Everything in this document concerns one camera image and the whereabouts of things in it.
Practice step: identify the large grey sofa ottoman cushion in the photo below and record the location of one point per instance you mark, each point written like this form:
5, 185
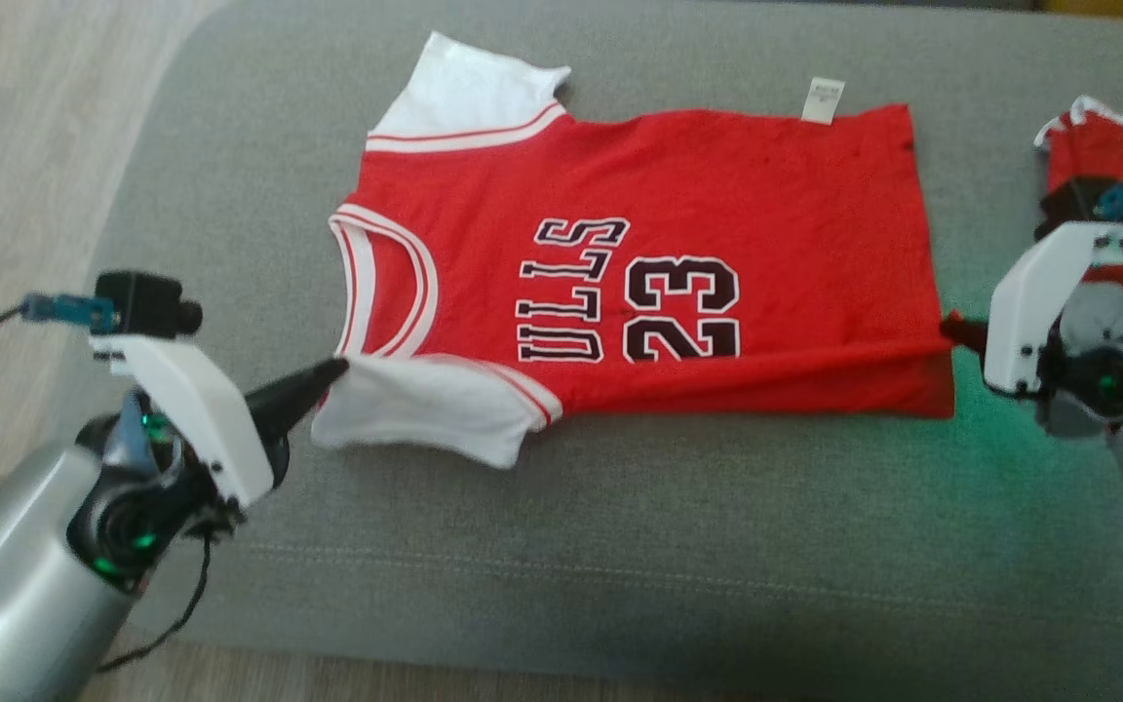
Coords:
620, 546

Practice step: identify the yellow sofa back cushion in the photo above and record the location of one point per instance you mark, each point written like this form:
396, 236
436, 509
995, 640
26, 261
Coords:
1117, 7

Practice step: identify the red number 23 jersey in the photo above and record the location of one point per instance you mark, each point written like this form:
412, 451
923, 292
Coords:
717, 175

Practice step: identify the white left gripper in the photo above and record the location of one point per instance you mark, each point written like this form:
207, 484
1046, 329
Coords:
201, 409

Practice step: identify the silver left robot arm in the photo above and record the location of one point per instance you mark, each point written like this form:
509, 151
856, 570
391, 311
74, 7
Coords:
6, 585

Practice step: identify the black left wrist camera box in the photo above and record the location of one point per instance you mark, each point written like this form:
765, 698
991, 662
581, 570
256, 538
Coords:
142, 302

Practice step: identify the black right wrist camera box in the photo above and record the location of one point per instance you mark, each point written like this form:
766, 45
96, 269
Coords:
1068, 200

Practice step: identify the red shorts white stripe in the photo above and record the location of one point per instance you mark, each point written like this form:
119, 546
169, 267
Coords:
1078, 146

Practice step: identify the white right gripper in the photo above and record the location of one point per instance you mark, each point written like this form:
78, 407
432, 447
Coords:
1020, 312

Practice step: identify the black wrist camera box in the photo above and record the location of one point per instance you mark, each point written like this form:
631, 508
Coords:
142, 302
1068, 200

